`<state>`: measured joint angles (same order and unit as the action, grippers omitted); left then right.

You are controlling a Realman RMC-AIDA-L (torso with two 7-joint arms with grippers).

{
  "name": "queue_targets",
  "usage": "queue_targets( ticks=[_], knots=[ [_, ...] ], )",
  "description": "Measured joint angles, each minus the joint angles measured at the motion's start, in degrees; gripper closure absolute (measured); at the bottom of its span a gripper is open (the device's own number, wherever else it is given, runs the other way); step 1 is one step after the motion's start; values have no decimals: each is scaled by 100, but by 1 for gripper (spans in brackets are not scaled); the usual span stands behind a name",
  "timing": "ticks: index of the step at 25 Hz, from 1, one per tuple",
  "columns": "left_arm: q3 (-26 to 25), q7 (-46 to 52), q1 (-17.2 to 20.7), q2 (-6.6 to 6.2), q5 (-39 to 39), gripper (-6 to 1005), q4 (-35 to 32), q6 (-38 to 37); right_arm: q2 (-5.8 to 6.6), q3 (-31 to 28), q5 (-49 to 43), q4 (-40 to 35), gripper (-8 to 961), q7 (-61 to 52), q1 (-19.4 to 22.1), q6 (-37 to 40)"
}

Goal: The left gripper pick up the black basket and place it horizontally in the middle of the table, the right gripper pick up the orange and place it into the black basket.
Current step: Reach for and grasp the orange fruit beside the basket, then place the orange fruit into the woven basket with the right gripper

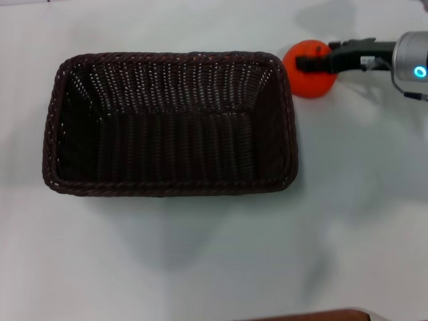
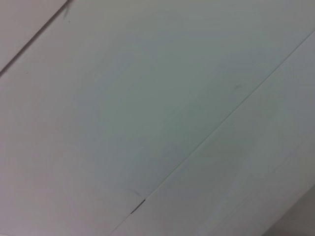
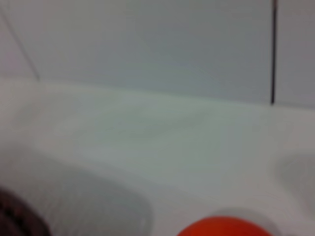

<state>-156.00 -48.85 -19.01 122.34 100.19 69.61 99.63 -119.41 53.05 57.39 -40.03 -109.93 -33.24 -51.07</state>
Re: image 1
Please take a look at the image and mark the orange toy fruit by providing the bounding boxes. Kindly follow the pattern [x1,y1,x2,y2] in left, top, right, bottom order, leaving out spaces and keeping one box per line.
[282,39,338,100]

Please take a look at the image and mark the brown wooden edge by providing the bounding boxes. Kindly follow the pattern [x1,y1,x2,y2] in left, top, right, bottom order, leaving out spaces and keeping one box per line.
[233,309,372,321]

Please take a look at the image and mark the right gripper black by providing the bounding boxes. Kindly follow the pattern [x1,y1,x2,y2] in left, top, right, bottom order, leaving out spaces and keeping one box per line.
[296,37,399,74]

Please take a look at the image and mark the thin grey cable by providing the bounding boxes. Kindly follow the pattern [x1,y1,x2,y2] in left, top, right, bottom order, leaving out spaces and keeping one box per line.
[393,78,428,103]

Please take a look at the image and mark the dark brown woven basket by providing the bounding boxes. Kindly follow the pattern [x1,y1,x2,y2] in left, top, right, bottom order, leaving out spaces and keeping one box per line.
[41,50,300,198]

